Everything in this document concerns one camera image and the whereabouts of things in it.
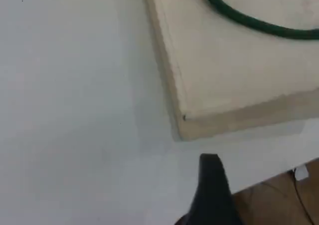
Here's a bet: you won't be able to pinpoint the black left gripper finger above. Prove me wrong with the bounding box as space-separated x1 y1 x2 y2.
173 153 248 225

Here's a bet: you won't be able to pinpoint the cream canvas bag green handles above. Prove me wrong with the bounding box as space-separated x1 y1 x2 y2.
143 0 319 142

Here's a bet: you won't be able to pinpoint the small white object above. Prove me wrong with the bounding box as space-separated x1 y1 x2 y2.
295 165 309 182

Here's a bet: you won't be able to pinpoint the thin black floor cable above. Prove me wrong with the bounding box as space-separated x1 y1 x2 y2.
292 169 319 224

